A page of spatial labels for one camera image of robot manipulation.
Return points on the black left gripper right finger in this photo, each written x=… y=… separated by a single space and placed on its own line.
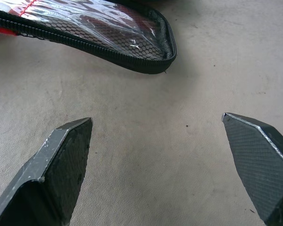
x=261 y=164

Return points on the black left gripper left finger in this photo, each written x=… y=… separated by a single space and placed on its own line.
x=49 y=174

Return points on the black mesh zipper pouch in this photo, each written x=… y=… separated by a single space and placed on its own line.
x=103 y=30

